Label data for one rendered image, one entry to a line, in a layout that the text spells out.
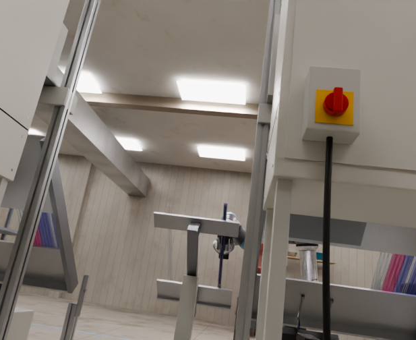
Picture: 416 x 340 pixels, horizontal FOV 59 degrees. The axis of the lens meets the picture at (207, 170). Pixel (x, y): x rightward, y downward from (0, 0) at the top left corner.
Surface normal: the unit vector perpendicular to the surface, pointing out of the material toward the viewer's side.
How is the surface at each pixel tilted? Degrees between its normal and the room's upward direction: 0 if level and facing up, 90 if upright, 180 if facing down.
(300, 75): 90
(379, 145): 90
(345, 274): 90
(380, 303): 133
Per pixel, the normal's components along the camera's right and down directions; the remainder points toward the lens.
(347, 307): -0.15, 0.41
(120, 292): -0.09, -0.32
